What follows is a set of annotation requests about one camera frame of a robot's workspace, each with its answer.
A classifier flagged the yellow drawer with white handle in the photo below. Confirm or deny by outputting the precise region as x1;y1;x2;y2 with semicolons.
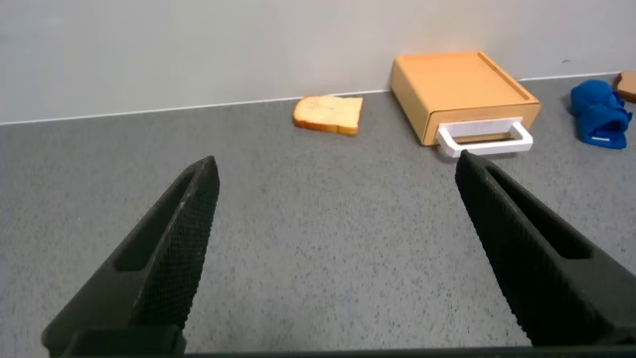
426;102;542;159

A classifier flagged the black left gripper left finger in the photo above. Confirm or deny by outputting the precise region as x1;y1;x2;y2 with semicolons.
41;155;221;358

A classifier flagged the yellow drawer cabinet housing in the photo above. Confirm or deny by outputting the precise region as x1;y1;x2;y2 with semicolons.
390;50;542;147

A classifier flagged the brown toast slice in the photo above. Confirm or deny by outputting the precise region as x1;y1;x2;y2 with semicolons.
613;70;636;104

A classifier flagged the blue rolled cloth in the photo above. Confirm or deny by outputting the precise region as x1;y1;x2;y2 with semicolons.
569;79;634;150

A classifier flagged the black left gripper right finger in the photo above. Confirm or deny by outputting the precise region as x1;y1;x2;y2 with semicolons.
454;149;636;349

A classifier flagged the light toast slice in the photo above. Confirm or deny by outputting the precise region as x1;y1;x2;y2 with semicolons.
292;94;365;137

